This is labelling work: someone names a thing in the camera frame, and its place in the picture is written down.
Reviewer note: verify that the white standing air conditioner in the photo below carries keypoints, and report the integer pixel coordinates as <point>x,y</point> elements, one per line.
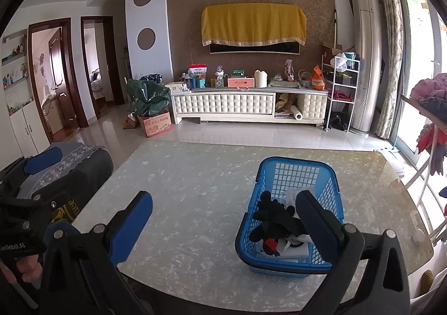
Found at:
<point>366,56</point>

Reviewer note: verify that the white round gadget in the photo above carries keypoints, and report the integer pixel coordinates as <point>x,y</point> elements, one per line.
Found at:
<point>418,236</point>

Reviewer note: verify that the green plastic bag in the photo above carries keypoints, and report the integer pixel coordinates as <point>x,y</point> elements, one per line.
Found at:
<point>150,98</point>

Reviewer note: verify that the white metal shelf rack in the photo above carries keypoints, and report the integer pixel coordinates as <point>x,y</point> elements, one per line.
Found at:
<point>335,67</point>

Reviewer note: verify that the white storage cabinet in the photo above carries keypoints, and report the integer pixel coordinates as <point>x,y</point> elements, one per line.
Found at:
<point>28,130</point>

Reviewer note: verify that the cardboard box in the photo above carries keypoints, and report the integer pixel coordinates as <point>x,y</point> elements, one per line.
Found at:
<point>155,124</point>

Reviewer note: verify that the blue plastic basket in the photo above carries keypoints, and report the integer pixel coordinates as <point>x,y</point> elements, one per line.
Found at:
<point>293,172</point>

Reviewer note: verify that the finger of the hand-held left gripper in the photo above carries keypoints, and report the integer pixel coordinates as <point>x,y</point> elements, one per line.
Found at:
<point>42,161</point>
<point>35,205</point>

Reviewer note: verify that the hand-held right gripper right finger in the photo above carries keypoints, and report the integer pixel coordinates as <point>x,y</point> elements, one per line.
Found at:
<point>310,220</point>

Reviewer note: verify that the patterned curtain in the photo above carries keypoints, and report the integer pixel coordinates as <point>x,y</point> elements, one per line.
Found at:
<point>389,39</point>

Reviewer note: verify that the person's left hand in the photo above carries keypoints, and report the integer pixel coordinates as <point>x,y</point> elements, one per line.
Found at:
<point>29,268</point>

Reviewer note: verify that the paper towel roll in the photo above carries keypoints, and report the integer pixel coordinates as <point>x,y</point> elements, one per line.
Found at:
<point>297,113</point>

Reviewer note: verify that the black white fluffy plush toy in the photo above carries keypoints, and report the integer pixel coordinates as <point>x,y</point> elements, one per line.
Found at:
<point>270,245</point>

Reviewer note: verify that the white tufted tv cabinet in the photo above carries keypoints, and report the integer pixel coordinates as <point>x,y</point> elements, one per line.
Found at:
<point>223,103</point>

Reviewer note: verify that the black flat television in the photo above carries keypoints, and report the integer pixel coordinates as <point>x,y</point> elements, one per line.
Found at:
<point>255,48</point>

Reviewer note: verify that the dark wooden door frame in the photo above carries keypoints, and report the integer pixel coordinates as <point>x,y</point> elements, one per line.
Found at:
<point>117,56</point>
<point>70,74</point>

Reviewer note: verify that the red garment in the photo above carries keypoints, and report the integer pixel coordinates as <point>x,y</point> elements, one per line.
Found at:
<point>427,144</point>

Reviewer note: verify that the pale green tray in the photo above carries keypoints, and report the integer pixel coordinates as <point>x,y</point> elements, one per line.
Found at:
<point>284,84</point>

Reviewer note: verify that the black bag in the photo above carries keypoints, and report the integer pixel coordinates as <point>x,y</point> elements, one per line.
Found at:
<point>337,121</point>

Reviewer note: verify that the pink box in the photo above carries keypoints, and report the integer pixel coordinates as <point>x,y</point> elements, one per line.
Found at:
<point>241,82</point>

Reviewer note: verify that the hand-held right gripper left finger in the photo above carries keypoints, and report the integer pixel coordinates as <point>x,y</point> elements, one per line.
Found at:
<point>134,224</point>

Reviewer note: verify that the white clothes rack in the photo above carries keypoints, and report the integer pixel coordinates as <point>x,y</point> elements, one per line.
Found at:
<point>431,175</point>

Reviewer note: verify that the round brown wall panel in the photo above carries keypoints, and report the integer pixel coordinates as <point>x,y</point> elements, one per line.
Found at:
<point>146,38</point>

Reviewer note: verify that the pink clothes pile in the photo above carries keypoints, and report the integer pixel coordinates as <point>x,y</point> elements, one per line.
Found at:
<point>427,88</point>

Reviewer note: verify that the yellow dust cloth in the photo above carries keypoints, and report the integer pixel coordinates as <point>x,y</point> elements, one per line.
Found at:
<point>251,25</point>

